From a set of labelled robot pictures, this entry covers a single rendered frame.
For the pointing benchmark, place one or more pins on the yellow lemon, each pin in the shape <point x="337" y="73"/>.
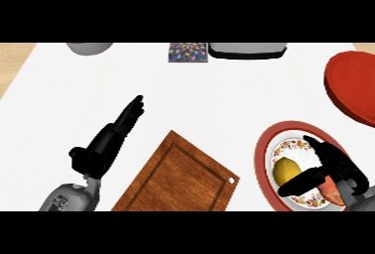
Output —
<point x="286" y="170"/>

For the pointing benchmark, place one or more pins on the colourful patterned box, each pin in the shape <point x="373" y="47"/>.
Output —
<point x="188" y="52"/>

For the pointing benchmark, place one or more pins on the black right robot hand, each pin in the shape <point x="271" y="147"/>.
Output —
<point x="337" y="162"/>

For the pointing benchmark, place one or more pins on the brown wooden cutting board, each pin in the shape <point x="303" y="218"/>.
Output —
<point x="178" y="175"/>

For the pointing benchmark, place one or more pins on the red-rimmed floral plate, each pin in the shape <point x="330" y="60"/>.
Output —
<point x="289" y="152"/>

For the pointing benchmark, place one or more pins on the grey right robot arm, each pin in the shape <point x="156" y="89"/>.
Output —
<point x="359" y="197"/>

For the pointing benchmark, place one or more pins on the red bowl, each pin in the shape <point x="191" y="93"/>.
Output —
<point x="354" y="86"/>

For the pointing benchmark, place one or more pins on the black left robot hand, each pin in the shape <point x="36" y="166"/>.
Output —
<point x="103" y="149"/>

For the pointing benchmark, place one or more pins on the orange carrot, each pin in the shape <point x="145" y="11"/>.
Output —
<point x="331" y="193"/>

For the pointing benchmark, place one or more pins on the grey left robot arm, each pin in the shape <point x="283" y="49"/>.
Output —
<point x="69" y="197"/>

